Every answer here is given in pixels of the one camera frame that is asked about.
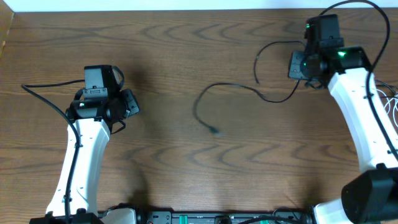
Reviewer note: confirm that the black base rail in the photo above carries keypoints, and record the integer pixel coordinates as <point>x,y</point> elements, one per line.
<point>152,214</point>

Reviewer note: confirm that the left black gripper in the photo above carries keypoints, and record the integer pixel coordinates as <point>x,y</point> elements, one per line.
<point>133,104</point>

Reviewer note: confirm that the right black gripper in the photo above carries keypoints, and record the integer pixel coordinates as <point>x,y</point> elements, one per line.
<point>293,72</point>

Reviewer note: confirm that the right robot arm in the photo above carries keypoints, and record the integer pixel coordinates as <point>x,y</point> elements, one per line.
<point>345,72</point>

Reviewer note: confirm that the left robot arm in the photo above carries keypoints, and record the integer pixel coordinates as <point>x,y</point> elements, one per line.
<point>90,117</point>

